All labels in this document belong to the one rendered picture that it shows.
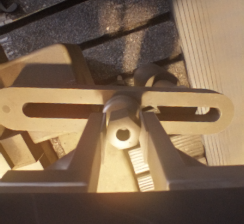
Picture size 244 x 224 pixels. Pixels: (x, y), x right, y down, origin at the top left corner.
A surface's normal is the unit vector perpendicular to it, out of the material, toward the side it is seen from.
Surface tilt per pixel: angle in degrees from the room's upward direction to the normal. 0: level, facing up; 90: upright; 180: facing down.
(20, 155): 0
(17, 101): 0
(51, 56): 0
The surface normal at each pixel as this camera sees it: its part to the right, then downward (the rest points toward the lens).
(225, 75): -0.82, 0.41
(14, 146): 0.02, 0.28
